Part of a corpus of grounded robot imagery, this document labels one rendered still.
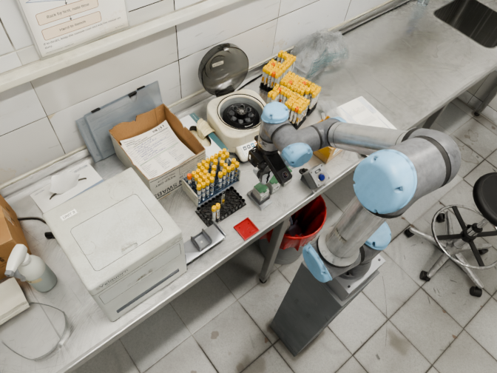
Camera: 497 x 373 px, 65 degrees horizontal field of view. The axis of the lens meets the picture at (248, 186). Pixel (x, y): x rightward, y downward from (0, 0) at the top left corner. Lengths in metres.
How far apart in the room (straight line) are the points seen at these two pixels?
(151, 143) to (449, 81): 1.52
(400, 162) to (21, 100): 1.12
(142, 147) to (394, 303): 1.65
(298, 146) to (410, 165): 0.39
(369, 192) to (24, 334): 1.08
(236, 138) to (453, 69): 1.31
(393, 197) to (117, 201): 0.75
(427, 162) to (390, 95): 1.28
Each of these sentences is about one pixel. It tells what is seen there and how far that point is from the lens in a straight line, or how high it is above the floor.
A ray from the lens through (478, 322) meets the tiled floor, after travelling 2.68.
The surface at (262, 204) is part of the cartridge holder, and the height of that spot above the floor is 0.89.
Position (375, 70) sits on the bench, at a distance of 2.18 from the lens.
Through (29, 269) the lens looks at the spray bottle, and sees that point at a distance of 1.31.
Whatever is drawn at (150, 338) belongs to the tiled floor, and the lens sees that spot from 2.23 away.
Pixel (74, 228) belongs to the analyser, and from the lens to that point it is 1.16.
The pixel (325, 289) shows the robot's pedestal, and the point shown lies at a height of 0.87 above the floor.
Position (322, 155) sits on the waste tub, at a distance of 1.65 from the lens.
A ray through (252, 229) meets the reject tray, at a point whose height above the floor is 0.88.
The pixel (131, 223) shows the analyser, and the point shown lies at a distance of 1.13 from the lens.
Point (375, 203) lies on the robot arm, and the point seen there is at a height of 1.52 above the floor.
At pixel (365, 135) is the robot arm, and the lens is 1.03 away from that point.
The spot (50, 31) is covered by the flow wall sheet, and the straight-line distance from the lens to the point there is 1.32.
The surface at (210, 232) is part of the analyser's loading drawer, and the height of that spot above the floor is 0.92.
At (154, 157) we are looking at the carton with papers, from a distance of 1.55.
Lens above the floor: 2.15
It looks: 56 degrees down
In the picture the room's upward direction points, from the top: 9 degrees clockwise
